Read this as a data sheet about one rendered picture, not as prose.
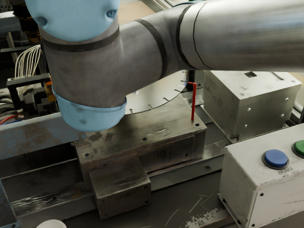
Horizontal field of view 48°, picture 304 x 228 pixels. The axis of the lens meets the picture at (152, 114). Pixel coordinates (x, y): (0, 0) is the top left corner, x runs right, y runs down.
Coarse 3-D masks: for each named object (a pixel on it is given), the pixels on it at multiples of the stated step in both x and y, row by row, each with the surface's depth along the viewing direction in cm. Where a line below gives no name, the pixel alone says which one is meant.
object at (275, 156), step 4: (268, 152) 65; (272, 152) 65; (276, 152) 65; (280, 152) 65; (268, 156) 64; (272, 156) 64; (276, 156) 64; (280, 156) 64; (284, 156) 64; (268, 160) 63; (272, 160) 63; (276, 160) 63; (280, 160) 63; (284, 160) 63; (272, 164) 63; (276, 164) 62; (280, 164) 62; (284, 164) 63
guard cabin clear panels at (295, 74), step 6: (168, 0) 159; (174, 0) 153; (180, 0) 147; (186, 0) 141; (288, 72) 94; (294, 72) 91; (300, 72) 89; (300, 78) 90; (300, 90) 91; (300, 96) 91; (294, 102) 94; (300, 102) 92; (300, 108) 92
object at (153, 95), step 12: (180, 72) 80; (156, 84) 76; (168, 84) 76; (180, 84) 76; (132, 96) 73; (144, 96) 73; (156, 96) 72; (168, 96) 72; (132, 108) 69; (144, 108) 69
